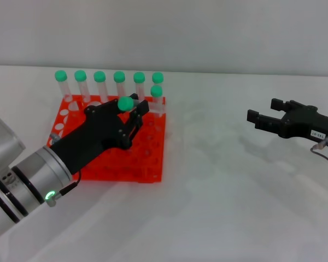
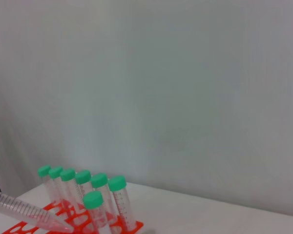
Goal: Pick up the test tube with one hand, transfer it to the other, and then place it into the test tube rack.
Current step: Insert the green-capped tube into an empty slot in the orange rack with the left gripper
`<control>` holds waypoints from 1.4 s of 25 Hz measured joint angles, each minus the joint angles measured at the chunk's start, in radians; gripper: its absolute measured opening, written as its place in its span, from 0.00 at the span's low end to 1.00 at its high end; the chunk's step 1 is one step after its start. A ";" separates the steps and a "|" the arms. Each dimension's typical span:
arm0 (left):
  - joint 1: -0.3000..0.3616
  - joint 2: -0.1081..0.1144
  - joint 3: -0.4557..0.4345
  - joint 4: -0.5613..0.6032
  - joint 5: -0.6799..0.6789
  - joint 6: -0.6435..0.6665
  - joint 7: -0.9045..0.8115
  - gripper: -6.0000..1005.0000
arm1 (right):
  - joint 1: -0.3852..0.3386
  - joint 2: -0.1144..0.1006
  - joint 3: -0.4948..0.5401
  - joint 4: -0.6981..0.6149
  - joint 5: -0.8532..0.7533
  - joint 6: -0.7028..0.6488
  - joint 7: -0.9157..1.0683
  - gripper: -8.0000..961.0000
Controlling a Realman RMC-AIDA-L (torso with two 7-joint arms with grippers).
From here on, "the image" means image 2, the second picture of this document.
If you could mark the clear tube green cap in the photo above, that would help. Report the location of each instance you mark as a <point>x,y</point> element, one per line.
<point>68,174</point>
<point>99,181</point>
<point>93,200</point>
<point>119,195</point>
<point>55,172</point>
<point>27,209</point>
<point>83,177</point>
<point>44,170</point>

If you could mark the orange test tube rack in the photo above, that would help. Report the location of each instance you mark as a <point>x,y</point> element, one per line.
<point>78,219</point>

